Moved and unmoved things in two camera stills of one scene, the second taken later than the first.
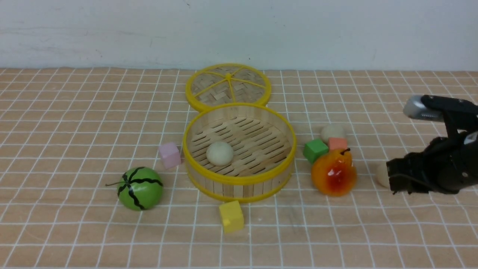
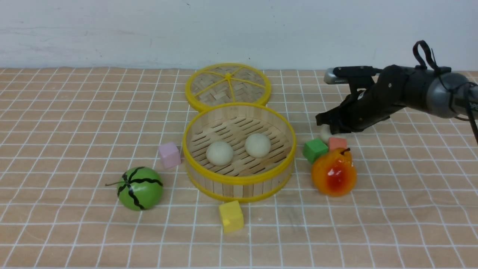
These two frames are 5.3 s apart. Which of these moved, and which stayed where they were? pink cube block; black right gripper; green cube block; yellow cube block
Moved: black right gripper
Stayed: green cube block; pink cube block; yellow cube block
